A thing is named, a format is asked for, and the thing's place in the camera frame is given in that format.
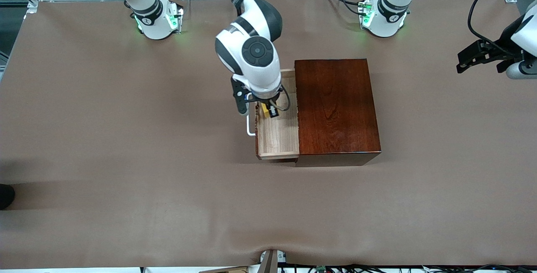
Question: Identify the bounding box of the brown cardboard piece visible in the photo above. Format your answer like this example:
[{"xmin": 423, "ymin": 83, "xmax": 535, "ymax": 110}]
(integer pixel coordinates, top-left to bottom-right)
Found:
[{"xmin": 198, "ymin": 266, "xmax": 249, "ymax": 273}]

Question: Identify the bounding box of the black round object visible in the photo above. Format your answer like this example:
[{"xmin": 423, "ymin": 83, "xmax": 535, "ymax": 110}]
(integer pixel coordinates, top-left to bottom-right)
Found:
[{"xmin": 0, "ymin": 184, "xmax": 16, "ymax": 211}]

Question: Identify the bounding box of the dark brown wooden cabinet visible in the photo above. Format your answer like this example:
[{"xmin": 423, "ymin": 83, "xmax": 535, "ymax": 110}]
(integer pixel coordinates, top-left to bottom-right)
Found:
[{"xmin": 294, "ymin": 58, "xmax": 382, "ymax": 167}]

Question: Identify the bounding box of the light wood drawer white handle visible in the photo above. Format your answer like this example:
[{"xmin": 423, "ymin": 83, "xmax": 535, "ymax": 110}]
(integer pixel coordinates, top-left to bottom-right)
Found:
[{"xmin": 246, "ymin": 68, "xmax": 300, "ymax": 160}]

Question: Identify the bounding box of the brown table cover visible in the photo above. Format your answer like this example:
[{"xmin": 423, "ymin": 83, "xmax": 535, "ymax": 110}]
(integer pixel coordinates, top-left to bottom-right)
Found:
[{"xmin": 0, "ymin": 0, "xmax": 537, "ymax": 270}]

